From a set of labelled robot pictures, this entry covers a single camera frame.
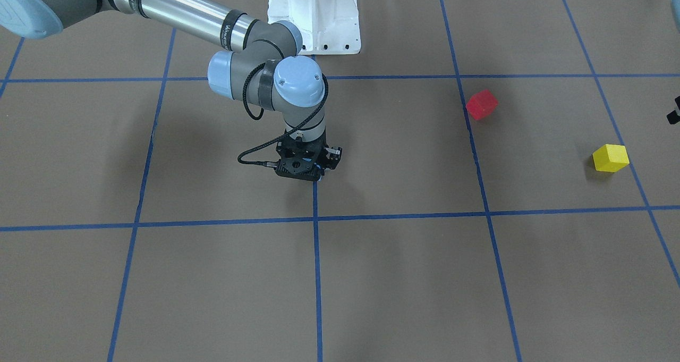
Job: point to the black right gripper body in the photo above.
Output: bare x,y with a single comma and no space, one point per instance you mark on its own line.
333,158

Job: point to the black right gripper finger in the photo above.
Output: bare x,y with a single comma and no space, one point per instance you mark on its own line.
333,156

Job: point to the red wooden block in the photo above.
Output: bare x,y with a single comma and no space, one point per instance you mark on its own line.
481,104

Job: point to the blue wooden block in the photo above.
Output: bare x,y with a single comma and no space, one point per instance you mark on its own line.
318,172

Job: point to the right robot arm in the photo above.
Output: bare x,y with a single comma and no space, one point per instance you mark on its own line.
258,64

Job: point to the yellow wooden block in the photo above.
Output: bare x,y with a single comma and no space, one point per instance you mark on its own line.
610,158

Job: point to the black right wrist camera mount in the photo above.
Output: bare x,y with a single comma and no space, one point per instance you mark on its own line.
295,168

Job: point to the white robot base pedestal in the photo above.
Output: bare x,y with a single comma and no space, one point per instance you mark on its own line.
327,27

